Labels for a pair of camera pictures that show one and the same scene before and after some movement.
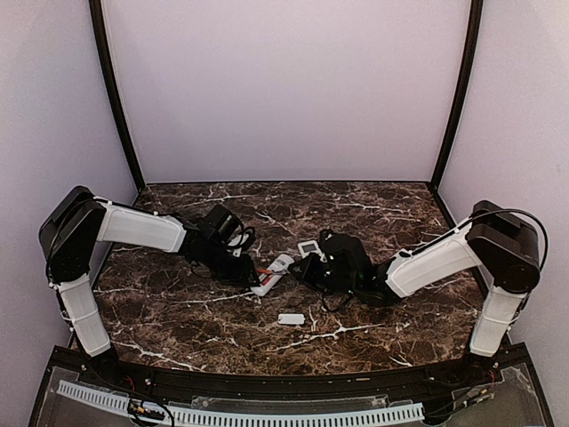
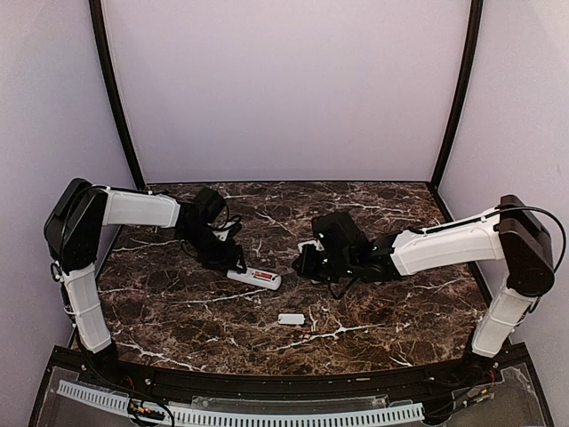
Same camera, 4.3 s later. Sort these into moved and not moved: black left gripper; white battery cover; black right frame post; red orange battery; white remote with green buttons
Moved: black left gripper; red orange battery
Not moved: black right frame post; white remote with green buttons; white battery cover
